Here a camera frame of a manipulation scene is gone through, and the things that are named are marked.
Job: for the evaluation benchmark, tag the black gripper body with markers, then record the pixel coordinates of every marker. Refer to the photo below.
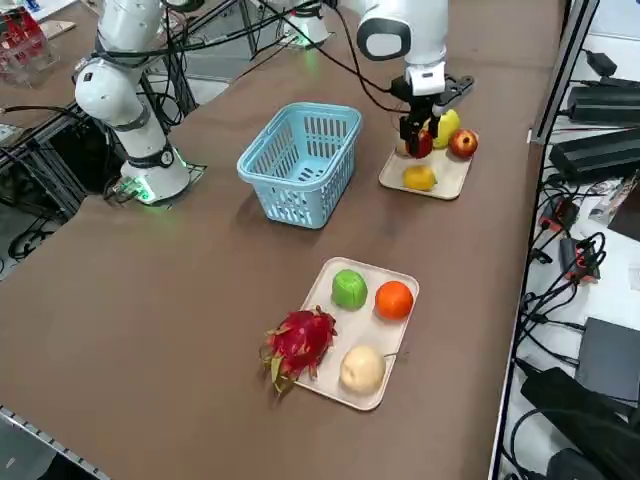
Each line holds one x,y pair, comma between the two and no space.
425,107

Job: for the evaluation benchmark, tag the small red yellow apple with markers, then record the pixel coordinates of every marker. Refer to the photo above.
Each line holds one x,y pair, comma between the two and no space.
426,145

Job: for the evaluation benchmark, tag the green apple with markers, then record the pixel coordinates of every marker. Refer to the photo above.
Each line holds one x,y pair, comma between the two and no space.
350,290

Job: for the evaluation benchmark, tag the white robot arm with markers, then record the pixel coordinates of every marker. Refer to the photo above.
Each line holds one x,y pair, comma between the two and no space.
310,27
125,100

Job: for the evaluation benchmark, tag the large yellow-green apple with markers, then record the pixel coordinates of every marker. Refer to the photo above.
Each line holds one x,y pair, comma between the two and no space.
450,125

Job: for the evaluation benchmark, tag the large red apple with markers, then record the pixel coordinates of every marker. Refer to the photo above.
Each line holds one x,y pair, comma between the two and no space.
464,144

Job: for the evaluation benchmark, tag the yellow lemon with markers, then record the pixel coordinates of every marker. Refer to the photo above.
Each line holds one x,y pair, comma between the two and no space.
420,179

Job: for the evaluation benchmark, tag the pale rectangular plastic tray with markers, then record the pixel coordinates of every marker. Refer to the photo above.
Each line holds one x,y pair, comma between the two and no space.
450,180
360,325

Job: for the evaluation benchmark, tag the light blue slotted plastic basket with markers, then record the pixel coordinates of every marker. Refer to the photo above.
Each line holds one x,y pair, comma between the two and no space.
295,185

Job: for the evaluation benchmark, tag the orange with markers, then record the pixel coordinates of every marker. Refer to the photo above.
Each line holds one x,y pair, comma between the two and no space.
395,300

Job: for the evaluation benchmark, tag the black red electronic device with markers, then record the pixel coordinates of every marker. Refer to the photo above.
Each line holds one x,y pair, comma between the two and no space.
580,260
557,214

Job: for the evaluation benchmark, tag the long black power adapter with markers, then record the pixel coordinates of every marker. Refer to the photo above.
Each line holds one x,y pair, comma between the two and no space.
605,105
595,155

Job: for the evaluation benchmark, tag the small black power adapter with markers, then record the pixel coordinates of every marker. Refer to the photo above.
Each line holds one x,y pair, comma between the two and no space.
602,62

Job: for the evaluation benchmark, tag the red dragon fruit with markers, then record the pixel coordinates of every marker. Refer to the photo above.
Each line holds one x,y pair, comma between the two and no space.
300,345

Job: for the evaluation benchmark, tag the pale pear with stem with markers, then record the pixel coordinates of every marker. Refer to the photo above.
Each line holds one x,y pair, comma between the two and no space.
362,371

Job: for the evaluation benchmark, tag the dark grey flat box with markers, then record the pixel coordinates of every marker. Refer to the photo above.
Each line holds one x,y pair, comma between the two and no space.
610,360

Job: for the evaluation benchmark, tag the clear acrylic box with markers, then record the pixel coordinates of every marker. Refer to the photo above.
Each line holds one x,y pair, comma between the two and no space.
25,55

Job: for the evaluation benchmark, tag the white post base bracket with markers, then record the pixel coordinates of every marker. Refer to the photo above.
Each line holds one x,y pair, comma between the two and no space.
537,137

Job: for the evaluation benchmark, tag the aluminium profile post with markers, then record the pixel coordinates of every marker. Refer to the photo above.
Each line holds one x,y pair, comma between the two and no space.
560,75

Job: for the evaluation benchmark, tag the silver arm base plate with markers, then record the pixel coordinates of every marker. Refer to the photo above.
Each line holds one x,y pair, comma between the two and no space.
196,169

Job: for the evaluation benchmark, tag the dark metal frame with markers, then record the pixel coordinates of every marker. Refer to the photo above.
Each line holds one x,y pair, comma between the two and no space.
65,165

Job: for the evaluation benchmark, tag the aluminium table edge rail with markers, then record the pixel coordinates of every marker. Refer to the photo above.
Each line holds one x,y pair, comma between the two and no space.
50,440

